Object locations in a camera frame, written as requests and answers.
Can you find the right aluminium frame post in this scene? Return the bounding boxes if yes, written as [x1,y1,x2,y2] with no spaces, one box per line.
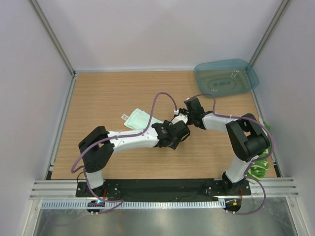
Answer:
[249,0,292,66]

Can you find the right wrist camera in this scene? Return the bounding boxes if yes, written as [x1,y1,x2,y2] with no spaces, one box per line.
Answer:
[184,97,204,115]

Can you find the teal transparent plastic basin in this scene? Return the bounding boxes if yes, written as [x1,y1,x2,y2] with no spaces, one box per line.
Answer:
[193,59,259,97]

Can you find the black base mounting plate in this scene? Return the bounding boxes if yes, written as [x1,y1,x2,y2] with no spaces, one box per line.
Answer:
[75,178,252,198]

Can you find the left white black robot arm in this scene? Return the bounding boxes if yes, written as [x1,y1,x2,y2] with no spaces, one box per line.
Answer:
[78,121,190,197]

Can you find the white slotted cable duct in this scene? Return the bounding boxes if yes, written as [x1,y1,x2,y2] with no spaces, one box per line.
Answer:
[41,199,225,210]

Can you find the aluminium frame post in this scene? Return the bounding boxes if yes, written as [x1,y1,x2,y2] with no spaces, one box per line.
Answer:
[249,0,292,66]
[29,0,76,77]

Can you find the green patterned towel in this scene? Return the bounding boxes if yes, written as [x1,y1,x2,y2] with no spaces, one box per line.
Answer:
[247,130,272,181]

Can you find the light mint green towel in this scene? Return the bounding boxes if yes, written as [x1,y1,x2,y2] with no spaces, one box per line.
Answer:
[124,108,150,130]

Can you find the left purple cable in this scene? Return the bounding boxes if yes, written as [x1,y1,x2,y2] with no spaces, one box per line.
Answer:
[70,92,178,213]

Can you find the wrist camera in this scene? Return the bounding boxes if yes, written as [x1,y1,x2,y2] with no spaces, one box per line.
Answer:
[171,114,190,142]
[184,97,204,115]

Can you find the left aluminium frame post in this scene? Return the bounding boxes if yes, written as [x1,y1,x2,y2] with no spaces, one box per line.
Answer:
[29,0,76,77]

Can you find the purple cable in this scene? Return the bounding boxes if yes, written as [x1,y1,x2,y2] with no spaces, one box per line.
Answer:
[186,94,274,216]
[70,92,178,213]

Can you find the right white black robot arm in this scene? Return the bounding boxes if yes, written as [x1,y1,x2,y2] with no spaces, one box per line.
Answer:
[179,109,271,195]

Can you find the aluminium front rail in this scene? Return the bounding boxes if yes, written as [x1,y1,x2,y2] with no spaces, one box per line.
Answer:
[29,177,299,200]

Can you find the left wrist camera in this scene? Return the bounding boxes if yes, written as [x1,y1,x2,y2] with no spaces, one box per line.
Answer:
[171,114,190,142]

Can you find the white barcode towel label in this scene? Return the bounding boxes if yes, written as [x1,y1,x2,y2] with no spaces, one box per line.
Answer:
[121,114,129,120]

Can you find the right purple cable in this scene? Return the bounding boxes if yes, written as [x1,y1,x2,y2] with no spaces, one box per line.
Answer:
[186,94,274,216]

